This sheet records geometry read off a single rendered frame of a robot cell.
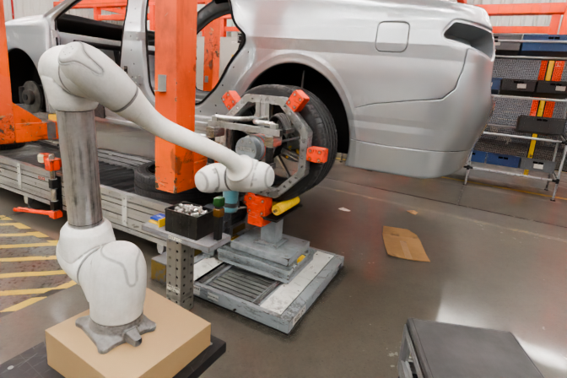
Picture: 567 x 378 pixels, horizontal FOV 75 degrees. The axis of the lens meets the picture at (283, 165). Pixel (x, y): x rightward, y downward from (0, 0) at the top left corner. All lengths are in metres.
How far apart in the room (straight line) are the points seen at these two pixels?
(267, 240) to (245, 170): 1.10
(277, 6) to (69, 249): 1.73
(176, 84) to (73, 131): 0.98
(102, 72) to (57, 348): 0.82
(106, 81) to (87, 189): 0.38
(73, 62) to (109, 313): 0.70
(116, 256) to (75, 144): 0.35
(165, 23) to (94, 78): 1.17
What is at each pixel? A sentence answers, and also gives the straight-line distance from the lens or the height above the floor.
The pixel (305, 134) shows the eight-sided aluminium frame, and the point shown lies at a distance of 1.85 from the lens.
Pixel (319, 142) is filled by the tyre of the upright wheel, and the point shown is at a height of 0.91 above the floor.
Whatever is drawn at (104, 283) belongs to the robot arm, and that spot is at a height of 0.60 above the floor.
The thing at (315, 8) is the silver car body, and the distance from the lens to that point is 2.29.
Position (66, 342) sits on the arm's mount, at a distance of 1.35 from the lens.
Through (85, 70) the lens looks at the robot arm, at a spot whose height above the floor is 1.19.
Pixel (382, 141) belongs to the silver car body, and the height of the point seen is 0.92.
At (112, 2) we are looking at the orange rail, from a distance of 13.23.
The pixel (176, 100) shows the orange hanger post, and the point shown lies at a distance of 2.12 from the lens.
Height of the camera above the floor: 1.20
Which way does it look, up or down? 13 degrees down
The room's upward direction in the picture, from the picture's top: 4 degrees clockwise
